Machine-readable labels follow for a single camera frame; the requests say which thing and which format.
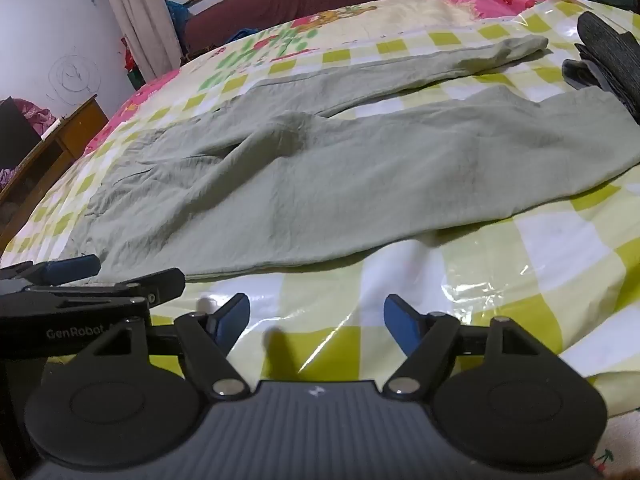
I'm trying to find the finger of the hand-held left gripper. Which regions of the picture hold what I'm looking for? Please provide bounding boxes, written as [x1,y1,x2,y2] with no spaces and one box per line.
[0,255,101,283]
[25,267,187,307]

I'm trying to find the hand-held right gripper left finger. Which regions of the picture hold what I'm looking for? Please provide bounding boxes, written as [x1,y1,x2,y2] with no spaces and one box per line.
[75,293,251,401]

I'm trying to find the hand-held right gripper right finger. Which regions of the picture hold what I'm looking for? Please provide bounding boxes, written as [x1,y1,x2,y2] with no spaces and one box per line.
[384,295,566,402]

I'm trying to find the light green pants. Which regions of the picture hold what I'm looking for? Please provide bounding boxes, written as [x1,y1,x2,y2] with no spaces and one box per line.
[70,35,640,281]

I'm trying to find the green checkered plastic sheet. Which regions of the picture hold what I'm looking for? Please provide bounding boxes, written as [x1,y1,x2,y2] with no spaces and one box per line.
[0,0,640,418]

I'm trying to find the black monitor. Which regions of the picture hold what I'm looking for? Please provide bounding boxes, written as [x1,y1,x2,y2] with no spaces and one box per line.
[0,97,43,171]

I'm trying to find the pink cloth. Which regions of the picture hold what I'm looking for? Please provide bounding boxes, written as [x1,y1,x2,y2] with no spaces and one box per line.
[12,99,57,136]

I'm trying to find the red ornament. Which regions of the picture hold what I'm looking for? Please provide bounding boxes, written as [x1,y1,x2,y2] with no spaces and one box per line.
[121,37,143,73]

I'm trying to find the white cherry print bed sheet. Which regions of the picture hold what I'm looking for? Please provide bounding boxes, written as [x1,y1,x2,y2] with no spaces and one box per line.
[590,410,640,480]

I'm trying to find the beige curtain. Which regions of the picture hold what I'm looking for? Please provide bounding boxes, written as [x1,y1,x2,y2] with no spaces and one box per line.
[87,0,183,83]

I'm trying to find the dark grey garment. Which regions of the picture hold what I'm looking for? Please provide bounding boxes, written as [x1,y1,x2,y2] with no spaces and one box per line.
[575,11,640,123]

